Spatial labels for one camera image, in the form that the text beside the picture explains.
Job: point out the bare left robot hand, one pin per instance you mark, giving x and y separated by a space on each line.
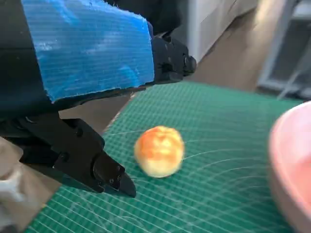
92 48

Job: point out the round toy bread bun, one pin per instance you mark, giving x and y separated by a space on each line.
159 150

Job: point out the pink bowl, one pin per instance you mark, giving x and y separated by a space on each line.
296 170

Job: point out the green cutting mat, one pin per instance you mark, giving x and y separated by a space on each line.
206 194

